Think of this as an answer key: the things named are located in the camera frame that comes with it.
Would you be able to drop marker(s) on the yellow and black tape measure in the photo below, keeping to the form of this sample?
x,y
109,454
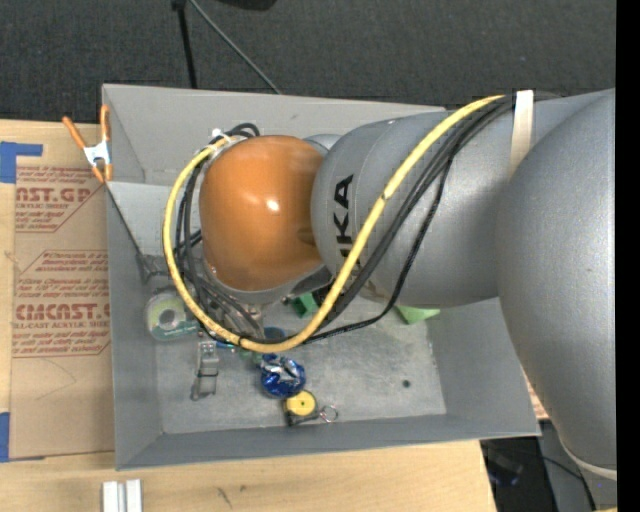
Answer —
x,y
301,406

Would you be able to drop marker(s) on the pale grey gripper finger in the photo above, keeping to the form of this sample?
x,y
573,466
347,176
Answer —
x,y
207,365

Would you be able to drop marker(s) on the light green flat block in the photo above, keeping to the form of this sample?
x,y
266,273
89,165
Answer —
x,y
306,305

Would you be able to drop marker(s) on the brown cardboard board red print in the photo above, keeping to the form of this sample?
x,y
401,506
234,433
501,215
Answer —
x,y
55,390

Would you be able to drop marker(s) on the blue round cap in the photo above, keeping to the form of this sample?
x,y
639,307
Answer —
x,y
274,333

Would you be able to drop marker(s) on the blue shiny foil packet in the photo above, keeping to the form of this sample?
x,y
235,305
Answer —
x,y
281,376

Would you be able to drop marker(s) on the grey metal bin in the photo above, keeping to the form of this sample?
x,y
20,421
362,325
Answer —
x,y
370,380

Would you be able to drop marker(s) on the white and green tape spool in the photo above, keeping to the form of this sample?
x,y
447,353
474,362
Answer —
x,y
167,317

